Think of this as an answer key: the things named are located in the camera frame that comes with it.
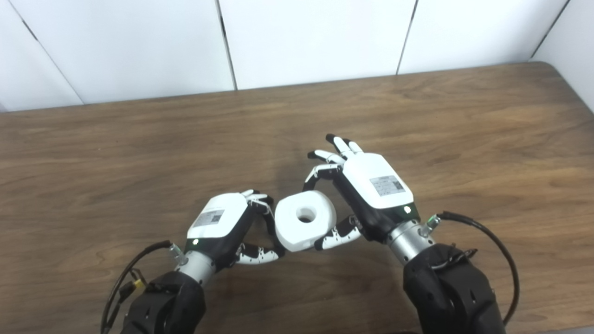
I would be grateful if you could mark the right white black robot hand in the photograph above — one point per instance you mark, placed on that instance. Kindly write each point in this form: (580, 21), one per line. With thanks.
(376, 190)

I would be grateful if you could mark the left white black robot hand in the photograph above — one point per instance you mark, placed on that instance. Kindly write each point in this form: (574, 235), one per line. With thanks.
(218, 227)

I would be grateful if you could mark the round white block with holes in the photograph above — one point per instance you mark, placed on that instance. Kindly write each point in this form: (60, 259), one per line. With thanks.
(304, 220)

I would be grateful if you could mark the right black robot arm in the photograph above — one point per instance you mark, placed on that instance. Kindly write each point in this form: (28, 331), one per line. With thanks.
(450, 292)

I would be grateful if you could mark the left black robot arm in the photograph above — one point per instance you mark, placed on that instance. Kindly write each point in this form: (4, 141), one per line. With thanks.
(167, 301)

